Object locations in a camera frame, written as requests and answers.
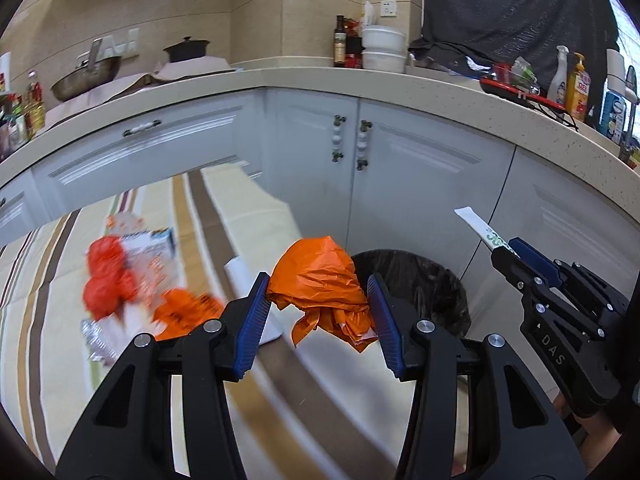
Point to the white paper roll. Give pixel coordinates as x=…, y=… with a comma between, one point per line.
x=5, y=67

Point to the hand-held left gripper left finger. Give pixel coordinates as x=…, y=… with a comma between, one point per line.
x=252, y=325

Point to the dark glass bottle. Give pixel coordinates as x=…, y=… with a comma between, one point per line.
x=340, y=42

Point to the red jar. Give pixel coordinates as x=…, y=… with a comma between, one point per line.
x=354, y=47

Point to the silver foil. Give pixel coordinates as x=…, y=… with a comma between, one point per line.
x=100, y=340

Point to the pale pink cloth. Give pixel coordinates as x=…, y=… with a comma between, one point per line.
x=150, y=80

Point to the white wall hook rack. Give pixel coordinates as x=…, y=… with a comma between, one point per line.
x=120, y=44

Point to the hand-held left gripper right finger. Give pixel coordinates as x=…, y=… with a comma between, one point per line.
x=385, y=325

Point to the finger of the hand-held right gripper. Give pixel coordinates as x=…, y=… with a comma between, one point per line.
x=510, y=267
x=535, y=260

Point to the red dish rack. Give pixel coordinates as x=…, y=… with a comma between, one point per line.
x=520, y=92

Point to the white cylinder container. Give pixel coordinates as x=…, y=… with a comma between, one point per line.
x=616, y=67

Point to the white plastic bag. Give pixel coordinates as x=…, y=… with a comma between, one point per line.
x=368, y=12

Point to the group of condiment bottles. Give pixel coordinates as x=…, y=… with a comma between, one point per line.
x=10, y=120

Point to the dark grey cloth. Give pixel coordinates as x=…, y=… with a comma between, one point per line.
x=515, y=10

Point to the black pot with lid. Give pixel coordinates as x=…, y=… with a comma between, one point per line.
x=186, y=51

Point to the orange plastic bag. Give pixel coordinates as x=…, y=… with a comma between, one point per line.
x=320, y=280

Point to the white spray bottle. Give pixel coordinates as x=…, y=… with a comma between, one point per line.
x=559, y=77

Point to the black trash bin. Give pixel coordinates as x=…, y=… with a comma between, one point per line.
x=425, y=285

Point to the white wall outlet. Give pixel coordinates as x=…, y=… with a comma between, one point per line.
x=386, y=7

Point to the striped cloth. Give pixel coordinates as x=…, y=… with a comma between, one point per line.
x=50, y=310

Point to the cooking oil bottle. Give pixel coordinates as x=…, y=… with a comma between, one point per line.
x=34, y=100

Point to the green packet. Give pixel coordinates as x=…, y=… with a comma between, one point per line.
x=522, y=71

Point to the white paper sheet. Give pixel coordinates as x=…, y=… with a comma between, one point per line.
x=242, y=280

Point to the metal wok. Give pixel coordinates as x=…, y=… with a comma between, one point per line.
x=87, y=77

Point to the orange printed snack packet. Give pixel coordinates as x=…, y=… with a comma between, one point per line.
x=185, y=312

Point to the white tube packet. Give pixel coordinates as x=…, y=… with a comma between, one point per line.
x=475, y=225

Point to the blue box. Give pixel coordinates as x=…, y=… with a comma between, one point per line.
x=615, y=117

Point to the clear plastic wrapper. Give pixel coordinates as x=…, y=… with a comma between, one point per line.
x=125, y=222

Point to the white and blue carton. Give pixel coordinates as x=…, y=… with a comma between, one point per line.
x=150, y=252

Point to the white kitchen cabinet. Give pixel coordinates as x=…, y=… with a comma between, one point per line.
x=425, y=170

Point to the yellow pump bottle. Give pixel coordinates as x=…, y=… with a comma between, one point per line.
x=579, y=85

